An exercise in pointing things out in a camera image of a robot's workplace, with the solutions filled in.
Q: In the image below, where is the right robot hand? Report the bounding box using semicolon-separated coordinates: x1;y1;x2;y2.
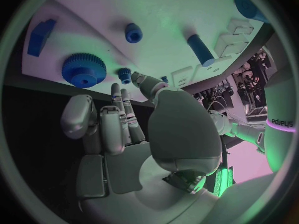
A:
60;72;223;224

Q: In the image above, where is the white task board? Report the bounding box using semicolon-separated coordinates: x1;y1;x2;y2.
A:
21;0;275;104

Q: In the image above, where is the glowing light bar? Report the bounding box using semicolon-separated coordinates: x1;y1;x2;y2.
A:
213;166;235;198

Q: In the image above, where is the small blue gear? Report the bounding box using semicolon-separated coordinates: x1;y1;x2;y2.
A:
116;67;133;85

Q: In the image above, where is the long blue cylinder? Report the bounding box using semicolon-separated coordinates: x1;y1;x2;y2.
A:
186;33;216;68

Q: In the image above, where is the cluttered workshop rack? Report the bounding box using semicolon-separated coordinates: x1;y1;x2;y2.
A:
233;48;276;116

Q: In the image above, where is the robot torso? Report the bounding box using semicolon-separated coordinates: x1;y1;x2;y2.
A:
263;59;298;173

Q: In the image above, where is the short blue plug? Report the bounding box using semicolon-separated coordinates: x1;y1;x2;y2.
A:
124;23;143;44

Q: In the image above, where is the large blue gear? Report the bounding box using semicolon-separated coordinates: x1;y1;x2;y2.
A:
60;52;107;89

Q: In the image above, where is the thick blue cylinder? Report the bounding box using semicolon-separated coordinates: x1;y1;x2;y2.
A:
233;0;270;24

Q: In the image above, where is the blue block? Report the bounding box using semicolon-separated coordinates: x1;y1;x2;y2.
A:
26;18;57;58

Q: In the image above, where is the white cable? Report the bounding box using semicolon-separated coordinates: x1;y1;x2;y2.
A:
205;96;249;126

